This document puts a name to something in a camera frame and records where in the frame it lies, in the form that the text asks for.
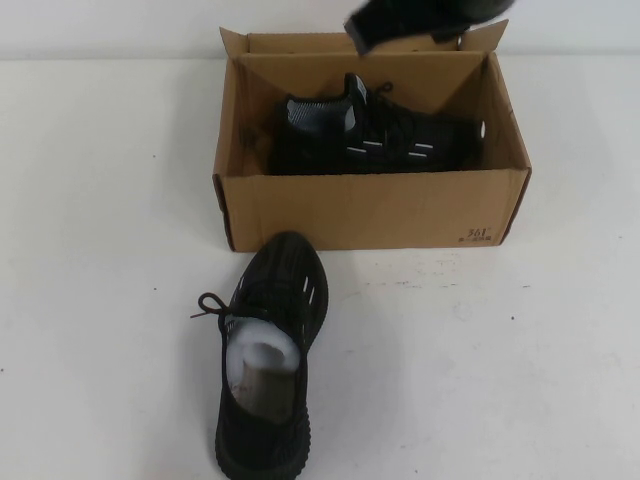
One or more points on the white foam shoe stuffing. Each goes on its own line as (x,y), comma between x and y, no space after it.
(260,345)

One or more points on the black sneaker with paper stuffing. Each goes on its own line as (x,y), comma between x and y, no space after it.
(400,150)

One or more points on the brown cardboard shoe box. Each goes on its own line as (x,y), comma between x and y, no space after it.
(370,210)

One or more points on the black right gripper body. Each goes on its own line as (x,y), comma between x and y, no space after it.
(470,15)

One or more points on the black sneaker with foam stuffing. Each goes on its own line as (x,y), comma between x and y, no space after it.
(280,265)

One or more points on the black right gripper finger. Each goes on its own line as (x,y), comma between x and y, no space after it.
(385,22)

